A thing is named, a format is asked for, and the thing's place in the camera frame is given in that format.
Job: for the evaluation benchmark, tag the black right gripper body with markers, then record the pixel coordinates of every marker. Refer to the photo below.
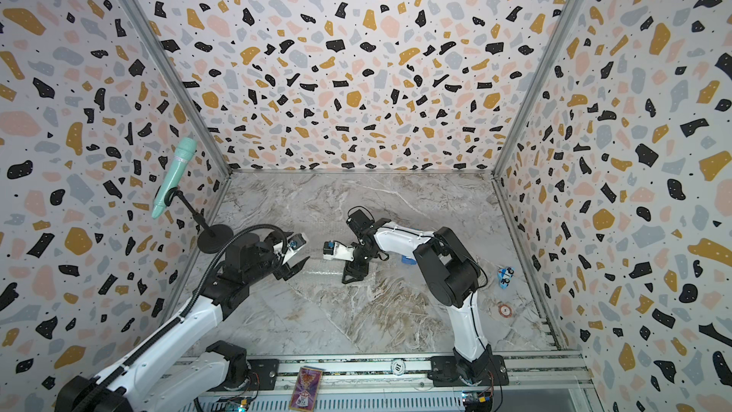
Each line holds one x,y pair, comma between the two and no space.
362,259

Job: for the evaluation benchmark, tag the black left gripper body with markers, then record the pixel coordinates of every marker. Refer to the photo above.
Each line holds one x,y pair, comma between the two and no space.
269,259

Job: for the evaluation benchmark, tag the clear bubble wrap sheet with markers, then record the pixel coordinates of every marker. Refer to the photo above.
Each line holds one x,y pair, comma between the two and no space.
391,311

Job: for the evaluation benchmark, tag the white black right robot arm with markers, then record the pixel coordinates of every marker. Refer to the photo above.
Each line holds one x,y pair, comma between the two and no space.
453,278

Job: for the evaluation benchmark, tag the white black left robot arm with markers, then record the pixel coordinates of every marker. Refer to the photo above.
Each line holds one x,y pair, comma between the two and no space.
171,320

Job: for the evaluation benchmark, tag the purple card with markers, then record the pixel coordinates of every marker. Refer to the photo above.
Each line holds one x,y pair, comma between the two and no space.
306,389

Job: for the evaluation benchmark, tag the mint green microphone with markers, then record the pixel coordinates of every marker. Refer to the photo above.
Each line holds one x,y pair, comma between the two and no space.
184,153

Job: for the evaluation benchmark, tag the green circuit board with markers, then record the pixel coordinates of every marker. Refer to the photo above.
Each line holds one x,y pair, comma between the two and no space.
237,404

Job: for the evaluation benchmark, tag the small blue white gadget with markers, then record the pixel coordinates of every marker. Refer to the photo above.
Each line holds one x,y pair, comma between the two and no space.
505,276

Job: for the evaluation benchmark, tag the round red white sticker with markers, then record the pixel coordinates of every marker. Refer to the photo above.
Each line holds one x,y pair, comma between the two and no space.
505,310

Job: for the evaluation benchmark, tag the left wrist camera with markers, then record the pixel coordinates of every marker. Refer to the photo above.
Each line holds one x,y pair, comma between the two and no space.
291,246

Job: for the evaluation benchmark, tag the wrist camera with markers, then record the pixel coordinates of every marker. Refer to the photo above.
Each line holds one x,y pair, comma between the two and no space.
291,246
334,250

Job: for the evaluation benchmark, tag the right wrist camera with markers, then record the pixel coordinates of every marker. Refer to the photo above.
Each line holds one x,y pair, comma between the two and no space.
334,250

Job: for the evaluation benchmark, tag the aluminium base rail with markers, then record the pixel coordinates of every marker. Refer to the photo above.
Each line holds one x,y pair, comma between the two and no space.
550,380

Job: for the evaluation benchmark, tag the right circuit board with wires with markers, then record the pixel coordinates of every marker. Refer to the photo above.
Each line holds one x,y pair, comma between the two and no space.
477,401

